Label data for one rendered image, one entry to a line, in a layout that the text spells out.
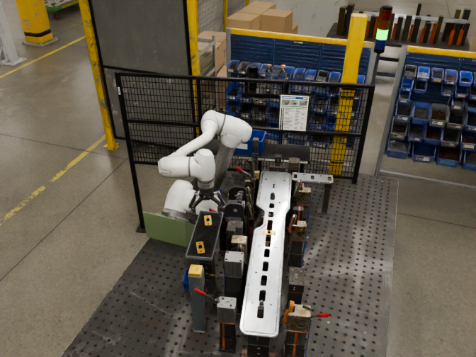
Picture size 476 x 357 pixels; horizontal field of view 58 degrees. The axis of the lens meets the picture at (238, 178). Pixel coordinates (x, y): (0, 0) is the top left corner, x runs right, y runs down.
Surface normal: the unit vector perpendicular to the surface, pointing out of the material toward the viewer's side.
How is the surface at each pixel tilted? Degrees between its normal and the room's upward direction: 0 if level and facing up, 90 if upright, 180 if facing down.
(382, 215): 0
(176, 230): 90
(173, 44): 91
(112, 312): 0
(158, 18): 90
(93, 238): 0
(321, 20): 90
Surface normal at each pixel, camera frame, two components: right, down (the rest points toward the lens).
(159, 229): -0.34, 0.54
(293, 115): -0.13, 0.57
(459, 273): 0.00, -0.82
